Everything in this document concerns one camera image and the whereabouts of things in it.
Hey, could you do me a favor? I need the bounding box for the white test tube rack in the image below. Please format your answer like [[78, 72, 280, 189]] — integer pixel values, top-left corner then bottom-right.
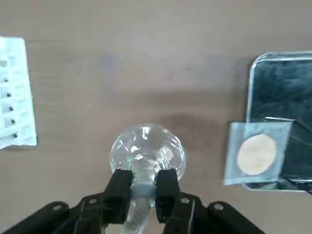
[[0, 36, 38, 150]]

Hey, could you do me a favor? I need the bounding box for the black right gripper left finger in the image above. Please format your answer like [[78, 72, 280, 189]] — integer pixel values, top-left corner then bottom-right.
[[0, 168, 134, 234]]

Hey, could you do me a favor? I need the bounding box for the steel tray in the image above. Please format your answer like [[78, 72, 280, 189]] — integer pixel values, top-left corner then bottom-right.
[[242, 51, 312, 193]]

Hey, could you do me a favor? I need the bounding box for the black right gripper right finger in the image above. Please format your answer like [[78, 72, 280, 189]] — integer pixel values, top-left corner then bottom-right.
[[155, 168, 266, 234]]

